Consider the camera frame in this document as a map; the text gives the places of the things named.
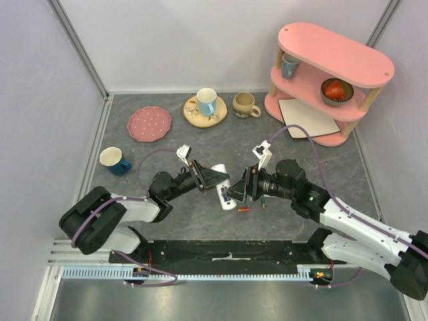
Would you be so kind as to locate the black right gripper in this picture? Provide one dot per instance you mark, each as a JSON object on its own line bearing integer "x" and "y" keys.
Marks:
{"x": 250, "y": 182}

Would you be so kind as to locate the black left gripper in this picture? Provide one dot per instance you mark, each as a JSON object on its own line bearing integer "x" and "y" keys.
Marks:
{"x": 207, "y": 178}

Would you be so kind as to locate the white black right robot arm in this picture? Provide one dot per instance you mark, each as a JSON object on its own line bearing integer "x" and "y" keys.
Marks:
{"x": 396, "y": 255}

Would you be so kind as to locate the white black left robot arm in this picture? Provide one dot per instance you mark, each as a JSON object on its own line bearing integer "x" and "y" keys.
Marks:
{"x": 99, "y": 219}

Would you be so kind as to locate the pink dotted plate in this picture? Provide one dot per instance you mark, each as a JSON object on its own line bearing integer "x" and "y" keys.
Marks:
{"x": 149, "y": 124}

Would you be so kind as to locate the light blue mug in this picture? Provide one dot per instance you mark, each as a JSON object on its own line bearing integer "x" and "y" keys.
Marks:
{"x": 206, "y": 101}

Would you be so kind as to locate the beige ceramic mug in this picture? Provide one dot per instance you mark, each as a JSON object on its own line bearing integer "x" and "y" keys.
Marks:
{"x": 244, "y": 105}

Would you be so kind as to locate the white square mat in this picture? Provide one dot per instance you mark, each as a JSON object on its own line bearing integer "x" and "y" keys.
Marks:
{"x": 313, "y": 121}

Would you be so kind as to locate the dark blue mug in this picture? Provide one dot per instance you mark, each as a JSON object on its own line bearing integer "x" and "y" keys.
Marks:
{"x": 113, "y": 159}

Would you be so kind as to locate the grey blue shelf mug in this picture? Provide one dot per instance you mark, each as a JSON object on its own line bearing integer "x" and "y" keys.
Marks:
{"x": 289, "y": 65}

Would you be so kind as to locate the patterned dark bowl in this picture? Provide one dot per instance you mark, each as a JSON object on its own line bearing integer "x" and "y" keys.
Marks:
{"x": 348, "y": 90}

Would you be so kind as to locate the red cup in bowl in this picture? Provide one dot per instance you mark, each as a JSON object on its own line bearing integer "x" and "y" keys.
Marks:
{"x": 335, "y": 91}

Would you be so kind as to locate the pink three-tier shelf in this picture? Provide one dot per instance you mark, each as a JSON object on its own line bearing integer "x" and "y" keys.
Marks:
{"x": 311, "y": 57}

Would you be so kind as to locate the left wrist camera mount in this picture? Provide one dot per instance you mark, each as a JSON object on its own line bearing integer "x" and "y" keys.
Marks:
{"x": 183, "y": 153}

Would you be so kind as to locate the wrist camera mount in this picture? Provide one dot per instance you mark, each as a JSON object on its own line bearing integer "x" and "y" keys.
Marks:
{"x": 263, "y": 154}
{"x": 183, "y": 153}

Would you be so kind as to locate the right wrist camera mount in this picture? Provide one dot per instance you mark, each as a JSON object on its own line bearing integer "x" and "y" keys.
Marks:
{"x": 263, "y": 154}

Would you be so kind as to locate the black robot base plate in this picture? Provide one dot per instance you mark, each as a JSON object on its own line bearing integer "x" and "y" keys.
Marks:
{"x": 229, "y": 257}

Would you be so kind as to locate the white slotted cable duct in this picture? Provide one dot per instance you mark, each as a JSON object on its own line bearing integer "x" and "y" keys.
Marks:
{"x": 137, "y": 274}

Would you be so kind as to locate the aluminium frame post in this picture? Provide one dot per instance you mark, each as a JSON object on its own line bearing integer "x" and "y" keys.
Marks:
{"x": 383, "y": 22}
{"x": 69, "y": 30}

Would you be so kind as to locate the left aluminium frame post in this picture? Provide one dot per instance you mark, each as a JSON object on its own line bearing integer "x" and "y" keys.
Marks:
{"x": 69, "y": 30}

